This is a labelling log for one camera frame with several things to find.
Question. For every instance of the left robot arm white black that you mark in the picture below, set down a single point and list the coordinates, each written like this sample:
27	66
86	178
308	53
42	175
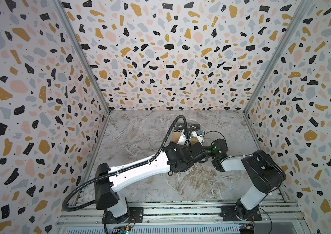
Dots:
107	190

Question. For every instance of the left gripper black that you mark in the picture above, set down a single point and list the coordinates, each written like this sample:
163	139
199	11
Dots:
176	145

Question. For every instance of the black card top right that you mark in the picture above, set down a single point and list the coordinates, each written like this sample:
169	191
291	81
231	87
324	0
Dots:
193	127

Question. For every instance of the black card top left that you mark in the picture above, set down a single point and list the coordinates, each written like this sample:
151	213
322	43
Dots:
179	128

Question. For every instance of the black card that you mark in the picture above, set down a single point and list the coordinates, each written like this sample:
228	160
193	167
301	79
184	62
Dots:
179	128
193	127

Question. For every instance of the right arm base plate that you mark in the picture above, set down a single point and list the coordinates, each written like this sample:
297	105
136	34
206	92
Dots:
239	213

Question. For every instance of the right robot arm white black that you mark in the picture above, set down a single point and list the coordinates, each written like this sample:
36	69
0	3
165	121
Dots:
265	175

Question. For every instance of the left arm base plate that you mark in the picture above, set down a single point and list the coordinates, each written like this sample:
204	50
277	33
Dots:
132	215

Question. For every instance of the pink leather card holder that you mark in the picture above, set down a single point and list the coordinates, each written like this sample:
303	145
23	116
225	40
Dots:
179	138

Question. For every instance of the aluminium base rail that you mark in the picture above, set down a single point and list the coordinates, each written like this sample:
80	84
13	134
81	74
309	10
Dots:
215	217

